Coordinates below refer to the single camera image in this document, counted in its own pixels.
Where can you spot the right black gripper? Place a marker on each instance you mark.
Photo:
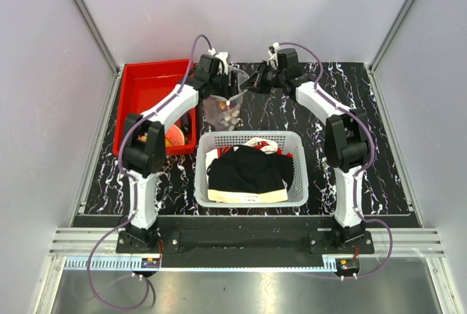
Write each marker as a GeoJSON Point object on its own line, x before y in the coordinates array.
{"type": "Point", "coordinates": [255, 83]}

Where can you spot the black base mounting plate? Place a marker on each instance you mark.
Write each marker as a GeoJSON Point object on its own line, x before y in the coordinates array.
{"type": "Point", "coordinates": [242, 242]}

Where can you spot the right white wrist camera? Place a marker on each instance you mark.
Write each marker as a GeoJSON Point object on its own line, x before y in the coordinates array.
{"type": "Point", "coordinates": [272, 51]}

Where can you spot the red white cloth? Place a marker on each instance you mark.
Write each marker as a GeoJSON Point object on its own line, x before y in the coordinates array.
{"type": "Point", "coordinates": [265, 145]}

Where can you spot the red watermelon slice toy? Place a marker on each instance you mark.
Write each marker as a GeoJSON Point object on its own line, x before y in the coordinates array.
{"type": "Point", "coordinates": [174, 136]}

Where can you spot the beige cloth with label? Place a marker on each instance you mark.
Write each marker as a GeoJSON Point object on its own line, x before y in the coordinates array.
{"type": "Point", "coordinates": [244, 197]}

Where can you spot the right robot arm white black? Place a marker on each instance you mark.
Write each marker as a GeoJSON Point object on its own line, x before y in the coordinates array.
{"type": "Point", "coordinates": [349, 147]}

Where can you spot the white perforated plastic basket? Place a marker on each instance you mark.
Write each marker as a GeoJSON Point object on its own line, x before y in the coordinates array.
{"type": "Point", "coordinates": [296, 193]}

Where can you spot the black cloth in basket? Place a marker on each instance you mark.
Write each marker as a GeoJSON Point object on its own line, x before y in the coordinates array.
{"type": "Point", "coordinates": [245, 169]}

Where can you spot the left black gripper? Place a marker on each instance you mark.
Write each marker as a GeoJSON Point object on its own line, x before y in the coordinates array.
{"type": "Point", "coordinates": [229, 91]}

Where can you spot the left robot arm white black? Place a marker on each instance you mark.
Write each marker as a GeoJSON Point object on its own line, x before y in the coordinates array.
{"type": "Point", "coordinates": [142, 151]}

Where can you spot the purple fake eggplant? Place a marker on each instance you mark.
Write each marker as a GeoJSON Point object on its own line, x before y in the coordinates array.
{"type": "Point", "coordinates": [186, 124]}

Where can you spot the red plastic bin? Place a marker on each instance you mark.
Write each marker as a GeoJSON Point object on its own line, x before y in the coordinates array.
{"type": "Point", "coordinates": [143, 86]}

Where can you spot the clear zip top bag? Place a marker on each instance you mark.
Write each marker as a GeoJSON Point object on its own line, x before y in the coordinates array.
{"type": "Point", "coordinates": [228, 119]}

